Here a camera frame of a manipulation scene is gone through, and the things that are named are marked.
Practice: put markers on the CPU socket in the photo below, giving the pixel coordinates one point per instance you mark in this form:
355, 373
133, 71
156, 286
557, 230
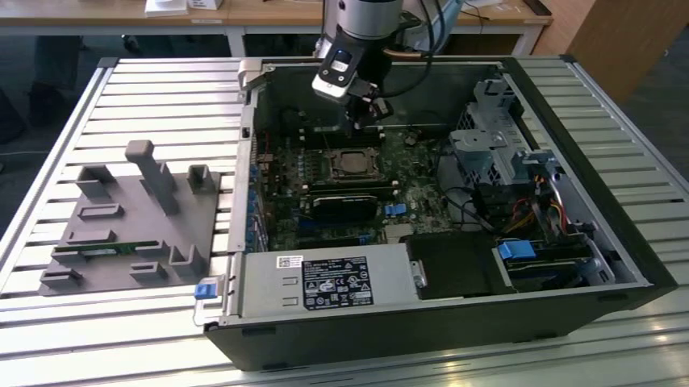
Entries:
326, 176

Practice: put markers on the pale blue teach pendant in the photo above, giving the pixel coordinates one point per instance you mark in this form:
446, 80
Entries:
451, 20

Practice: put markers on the round coin battery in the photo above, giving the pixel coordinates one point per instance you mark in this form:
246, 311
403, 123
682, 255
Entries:
410, 140

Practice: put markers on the grey case release latch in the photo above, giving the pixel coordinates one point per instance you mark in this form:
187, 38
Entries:
250, 74

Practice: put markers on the metal drive cage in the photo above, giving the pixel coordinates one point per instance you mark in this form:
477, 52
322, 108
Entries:
479, 153

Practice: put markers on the green motherboard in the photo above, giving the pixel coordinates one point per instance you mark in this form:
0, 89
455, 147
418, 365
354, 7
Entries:
419, 193

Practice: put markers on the small white box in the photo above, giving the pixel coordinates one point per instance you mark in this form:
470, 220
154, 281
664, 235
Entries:
206, 4

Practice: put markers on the blue board connector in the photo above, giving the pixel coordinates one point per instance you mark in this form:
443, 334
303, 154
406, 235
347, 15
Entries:
394, 210

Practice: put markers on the graphics card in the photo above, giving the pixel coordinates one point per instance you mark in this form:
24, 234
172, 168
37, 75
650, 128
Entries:
344, 209

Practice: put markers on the silver finned heat sink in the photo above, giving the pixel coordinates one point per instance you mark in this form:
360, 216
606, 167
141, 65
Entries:
397, 233

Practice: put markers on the wooden cabinet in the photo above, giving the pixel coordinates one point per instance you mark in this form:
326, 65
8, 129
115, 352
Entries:
618, 40

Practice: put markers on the black plastic shroud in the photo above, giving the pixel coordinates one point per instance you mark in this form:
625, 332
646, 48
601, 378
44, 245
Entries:
457, 262

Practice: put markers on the blue disk carrier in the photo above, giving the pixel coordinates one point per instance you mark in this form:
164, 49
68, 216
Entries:
515, 250

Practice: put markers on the silver power supply unit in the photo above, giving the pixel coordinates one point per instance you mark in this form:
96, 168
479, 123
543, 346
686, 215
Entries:
258, 282

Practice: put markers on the grey parts rack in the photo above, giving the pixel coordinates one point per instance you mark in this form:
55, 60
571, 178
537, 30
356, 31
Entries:
135, 225

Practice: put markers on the blue case latch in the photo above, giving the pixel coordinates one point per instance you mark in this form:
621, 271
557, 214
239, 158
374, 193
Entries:
206, 291

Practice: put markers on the green RAM stick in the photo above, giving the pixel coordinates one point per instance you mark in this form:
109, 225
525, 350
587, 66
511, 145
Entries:
125, 246

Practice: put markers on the black open PC case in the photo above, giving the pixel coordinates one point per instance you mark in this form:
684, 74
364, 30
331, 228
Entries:
377, 342

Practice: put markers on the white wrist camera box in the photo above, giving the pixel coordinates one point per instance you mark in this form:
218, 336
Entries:
331, 86

